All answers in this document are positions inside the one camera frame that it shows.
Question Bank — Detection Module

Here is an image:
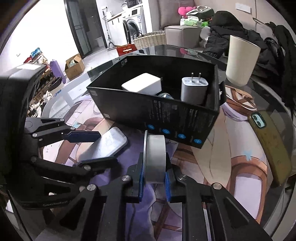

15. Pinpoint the red box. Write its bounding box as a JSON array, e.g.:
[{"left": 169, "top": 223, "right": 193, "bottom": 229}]
[{"left": 116, "top": 44, "right": 137, "bottom": 56}]

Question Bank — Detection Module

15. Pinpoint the wall power outlet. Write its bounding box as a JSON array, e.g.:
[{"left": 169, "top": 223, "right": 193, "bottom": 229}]
[{"left": 235, "top": 3, "right": 251, "bottom": 14}]

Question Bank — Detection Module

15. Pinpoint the black cardboard box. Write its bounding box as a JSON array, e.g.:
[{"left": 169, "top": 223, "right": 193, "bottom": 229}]
[{"left": 87, "top": 55, "right": 226, "bottom": 149}]

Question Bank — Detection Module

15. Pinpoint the shoe rack with shoes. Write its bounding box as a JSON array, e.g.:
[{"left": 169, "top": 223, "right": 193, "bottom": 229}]
[{"left": 24, "top": 48, "right": 64, "bottom": 117}]

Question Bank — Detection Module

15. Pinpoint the pink plush toy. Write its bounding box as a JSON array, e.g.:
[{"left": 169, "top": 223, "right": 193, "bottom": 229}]
[{"left": 178, "top": 6, "right": 196, "bottom": 19}]

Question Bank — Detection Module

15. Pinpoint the helmet with visor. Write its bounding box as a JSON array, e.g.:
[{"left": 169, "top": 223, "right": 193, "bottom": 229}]
[{"left": 186, "top": 6, "right": 214, "bottom": 20}]

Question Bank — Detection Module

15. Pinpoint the white power bank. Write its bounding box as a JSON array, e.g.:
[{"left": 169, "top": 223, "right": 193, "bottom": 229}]
[{"left": 77, "top": 127, "right": 128, "bottom": 162}]

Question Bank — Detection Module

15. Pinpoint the black air fryer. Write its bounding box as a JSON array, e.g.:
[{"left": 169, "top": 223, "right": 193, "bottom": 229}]
[{"left": 126, "top": 0, "right": 142, "bottom": 8}]

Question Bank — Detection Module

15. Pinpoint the green wet wipes pack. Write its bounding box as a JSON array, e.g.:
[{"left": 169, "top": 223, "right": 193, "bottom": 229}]
[{"left": 180, "top": 18, "right": 203, "bottom": 28}]

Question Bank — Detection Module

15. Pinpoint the white square charger brick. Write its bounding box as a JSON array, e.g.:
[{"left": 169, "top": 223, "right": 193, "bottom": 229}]
[{"left": 121, "top": 73, "right": 162, "bottom": 95}]

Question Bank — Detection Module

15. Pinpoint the black framed glass door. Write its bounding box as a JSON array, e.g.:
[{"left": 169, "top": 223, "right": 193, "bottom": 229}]
[{"left": 64, "top": 0, "right": 107, "bottom": 58}]

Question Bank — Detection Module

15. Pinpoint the brown cardboard box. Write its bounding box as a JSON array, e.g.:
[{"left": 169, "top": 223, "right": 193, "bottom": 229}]
[{"left": 65, "top": 54, "right": 85, "bottom": 80}]

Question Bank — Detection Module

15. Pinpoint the wooden pattern coaster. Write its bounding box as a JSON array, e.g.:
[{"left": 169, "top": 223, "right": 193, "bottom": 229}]
[{"left": 225, "top": 85, "right": 257, "bottom": 114}]

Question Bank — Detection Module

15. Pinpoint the olive green cased phone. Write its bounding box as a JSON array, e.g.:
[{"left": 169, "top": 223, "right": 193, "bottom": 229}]
[{"left": 248, "top": 110, "right": 292, "bottom": 186}]

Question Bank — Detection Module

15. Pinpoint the grey sofa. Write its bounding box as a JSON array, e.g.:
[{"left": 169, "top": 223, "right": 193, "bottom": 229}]
[{"left": 157, "top": 0, "right": 296, "bottom": 54}]

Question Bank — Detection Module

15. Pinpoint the woven wicker basket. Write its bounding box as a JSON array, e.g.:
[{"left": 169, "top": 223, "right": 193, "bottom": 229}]
[{"left": 133, "top": 31, "right": 167, "bottom": 50}]

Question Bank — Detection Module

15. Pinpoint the anime printed desk mat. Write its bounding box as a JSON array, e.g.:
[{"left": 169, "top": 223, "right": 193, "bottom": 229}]
[{"left": 41, "top": 92, "right": 273, "bottom": 241}]

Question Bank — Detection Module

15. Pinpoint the round silver USB hub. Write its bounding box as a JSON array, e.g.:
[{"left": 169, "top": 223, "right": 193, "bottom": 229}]
[{"left": 143, "top": 131, "right": 166, "bottom": 184}]

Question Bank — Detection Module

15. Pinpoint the cream tumbler cup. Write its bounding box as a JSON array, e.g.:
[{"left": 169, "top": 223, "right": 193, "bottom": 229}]
[{"left": 226, "top": 35, "right": 261, "bottom": 86}]

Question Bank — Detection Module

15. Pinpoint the black jacket pile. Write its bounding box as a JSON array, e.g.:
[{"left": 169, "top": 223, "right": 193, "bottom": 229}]
[{"left": 203, "top": 11, "right": 295, "bottom": 108}]

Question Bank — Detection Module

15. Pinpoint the white pronged wall charger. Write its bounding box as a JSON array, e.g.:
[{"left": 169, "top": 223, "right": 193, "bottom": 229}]
[{"left": 181, "top": 73, "right": 209, "bottom": 105}]

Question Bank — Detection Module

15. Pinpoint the white washing machine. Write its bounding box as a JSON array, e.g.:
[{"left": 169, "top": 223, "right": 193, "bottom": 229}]
[{"left": 122, "top": 4, "right": 147, "bottom": 44}]

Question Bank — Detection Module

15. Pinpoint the grey cushion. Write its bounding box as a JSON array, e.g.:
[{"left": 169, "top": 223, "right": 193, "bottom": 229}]
[{"left": 158, "top": 0, "right": 195, "bottom": 30}]

